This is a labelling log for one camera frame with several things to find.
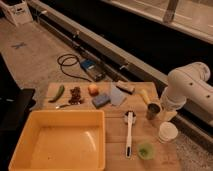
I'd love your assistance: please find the small metal fork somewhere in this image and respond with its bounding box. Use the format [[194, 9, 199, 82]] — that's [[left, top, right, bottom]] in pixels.
[[55, 104, 70, 109]]

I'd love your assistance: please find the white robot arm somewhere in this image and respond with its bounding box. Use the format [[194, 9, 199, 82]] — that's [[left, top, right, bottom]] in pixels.
[[160, 62, 213, 127]]

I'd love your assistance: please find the metal cup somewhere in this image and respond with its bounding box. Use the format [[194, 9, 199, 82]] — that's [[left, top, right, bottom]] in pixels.
[[146, 103, 160, 120]]

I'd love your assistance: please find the white paper cup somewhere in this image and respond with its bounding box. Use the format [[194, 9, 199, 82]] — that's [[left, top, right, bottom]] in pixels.
[[158, 122, 178, 143]]

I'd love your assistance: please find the orange toy fruit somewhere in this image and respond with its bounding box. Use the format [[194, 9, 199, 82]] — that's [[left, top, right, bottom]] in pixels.
[[88, 84, 99, 96]]

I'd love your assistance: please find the light blue cloth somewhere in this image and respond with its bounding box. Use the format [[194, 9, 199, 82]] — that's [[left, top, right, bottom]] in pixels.
[[110, 84, 126, 106]]

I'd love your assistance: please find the brown block eraser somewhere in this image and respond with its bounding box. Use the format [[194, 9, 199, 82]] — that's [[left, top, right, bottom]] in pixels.
[[116, 81, 135, 94]]

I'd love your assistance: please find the blue black power box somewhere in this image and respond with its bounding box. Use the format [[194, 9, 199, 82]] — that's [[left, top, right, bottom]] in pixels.
[[80, 59, 105, 82]]

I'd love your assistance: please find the dark red grape bunch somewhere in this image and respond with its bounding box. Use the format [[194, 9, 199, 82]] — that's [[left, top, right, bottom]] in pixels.
[[69, 87, 84, 105]]

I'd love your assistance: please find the wooden board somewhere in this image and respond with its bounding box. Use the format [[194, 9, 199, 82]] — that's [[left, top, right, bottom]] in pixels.
[[43, 82, 181, 171]]

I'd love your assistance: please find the yellow toy banana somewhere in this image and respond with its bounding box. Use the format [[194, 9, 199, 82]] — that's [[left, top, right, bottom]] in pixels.
[[139, 89, 150, 104]]

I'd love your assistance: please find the white dish brush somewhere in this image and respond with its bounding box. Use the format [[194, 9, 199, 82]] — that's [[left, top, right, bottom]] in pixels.
[[124, 111, 136, 158]]

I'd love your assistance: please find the green chili pepper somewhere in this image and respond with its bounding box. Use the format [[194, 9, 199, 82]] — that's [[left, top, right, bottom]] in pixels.
[[48, 85, 65, 103]]

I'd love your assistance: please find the yellow plastic bin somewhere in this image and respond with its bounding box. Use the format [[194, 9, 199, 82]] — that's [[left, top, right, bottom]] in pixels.
[[8, 110, 105, 171]]

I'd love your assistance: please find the black chair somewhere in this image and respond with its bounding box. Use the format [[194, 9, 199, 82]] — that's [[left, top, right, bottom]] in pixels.
[[0, 53, 36, 171]]

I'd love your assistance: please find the white crate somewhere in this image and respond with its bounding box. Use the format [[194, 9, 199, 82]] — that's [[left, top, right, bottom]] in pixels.
[[0, 0, 33, 27]]

